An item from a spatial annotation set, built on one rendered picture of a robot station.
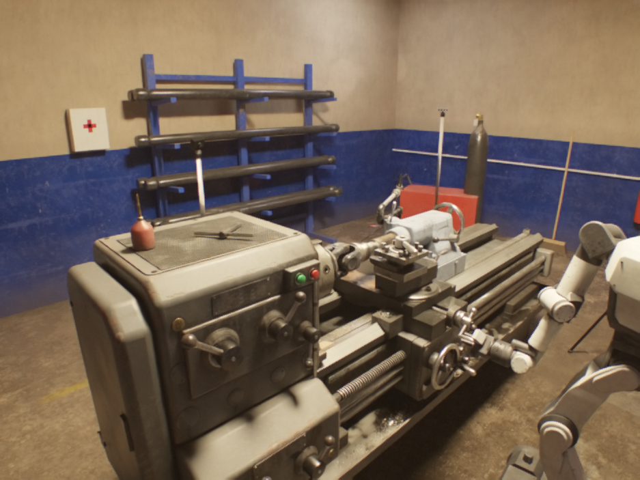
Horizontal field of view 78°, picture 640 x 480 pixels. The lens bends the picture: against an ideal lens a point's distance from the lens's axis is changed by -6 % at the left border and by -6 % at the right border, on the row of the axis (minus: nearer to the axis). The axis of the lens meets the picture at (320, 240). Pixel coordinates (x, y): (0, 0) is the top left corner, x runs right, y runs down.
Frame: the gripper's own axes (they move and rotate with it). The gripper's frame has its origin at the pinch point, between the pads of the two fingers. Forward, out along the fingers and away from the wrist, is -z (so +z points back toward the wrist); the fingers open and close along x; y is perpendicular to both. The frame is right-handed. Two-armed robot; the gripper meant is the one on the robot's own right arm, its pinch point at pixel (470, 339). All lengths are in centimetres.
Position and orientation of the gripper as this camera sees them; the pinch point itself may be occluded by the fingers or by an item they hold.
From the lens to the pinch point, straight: 185.7
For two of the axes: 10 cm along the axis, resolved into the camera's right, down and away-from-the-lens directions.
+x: -5.5, 7.8, -3.0
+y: 4.7, 5.9, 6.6
